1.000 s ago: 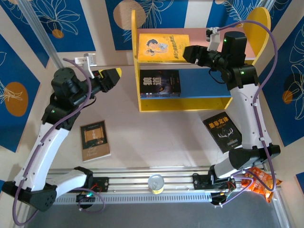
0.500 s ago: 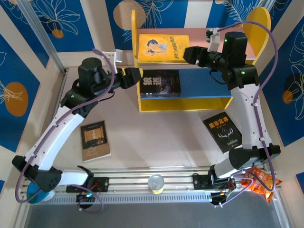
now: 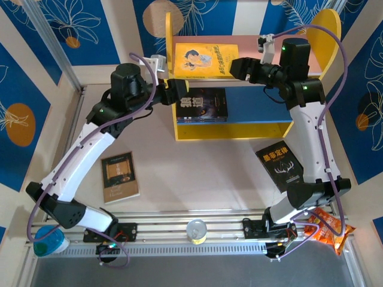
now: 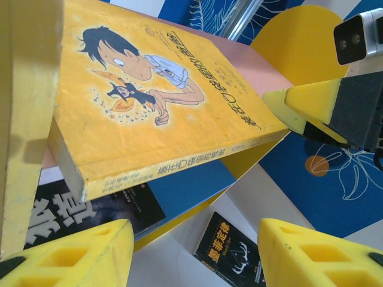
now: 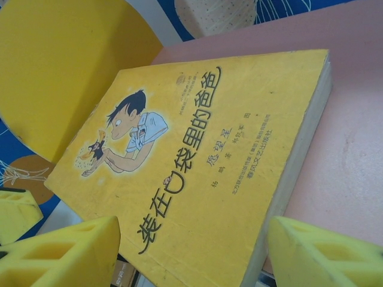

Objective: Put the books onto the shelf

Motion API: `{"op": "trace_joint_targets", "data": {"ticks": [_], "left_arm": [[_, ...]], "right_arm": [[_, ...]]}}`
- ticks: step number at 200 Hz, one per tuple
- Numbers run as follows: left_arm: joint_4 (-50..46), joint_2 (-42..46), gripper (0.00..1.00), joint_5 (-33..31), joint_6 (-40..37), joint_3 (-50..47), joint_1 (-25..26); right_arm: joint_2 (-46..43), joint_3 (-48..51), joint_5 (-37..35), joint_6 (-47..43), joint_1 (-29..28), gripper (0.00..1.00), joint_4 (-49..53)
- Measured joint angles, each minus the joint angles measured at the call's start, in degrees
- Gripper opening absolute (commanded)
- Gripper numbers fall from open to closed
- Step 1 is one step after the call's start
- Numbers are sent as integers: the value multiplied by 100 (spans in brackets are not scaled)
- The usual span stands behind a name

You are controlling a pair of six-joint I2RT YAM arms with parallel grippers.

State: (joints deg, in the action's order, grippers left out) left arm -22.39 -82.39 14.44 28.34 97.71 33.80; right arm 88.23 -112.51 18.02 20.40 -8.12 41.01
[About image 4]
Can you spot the dark book with portrait cover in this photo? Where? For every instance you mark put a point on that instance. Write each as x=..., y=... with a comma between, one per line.
x=149, y=228

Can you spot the black book with wolf eye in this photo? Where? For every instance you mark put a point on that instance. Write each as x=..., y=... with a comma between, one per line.
x=134, y=209

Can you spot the black book with orange title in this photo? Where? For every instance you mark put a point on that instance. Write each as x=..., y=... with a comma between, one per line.
x=227, y=254

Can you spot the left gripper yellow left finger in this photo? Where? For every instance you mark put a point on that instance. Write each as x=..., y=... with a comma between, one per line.
x=74, y=257

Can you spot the aluminium frame post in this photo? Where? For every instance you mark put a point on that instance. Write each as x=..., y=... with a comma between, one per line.
x=242, y=18

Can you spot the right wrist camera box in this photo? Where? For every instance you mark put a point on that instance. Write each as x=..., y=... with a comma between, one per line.
x=356, y=39

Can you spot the yellow pink blue shelf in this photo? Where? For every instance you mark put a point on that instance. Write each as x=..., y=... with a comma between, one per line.
x=24, y=89

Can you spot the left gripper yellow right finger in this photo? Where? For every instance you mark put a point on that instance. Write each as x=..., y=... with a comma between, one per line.
x=314, y=257

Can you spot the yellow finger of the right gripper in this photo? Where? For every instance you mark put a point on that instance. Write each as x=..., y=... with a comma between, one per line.
x=329, y=133
x=302, y=104

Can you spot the yellow book with cartoon boy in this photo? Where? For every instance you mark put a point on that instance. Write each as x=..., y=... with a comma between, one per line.
x=119, y=125

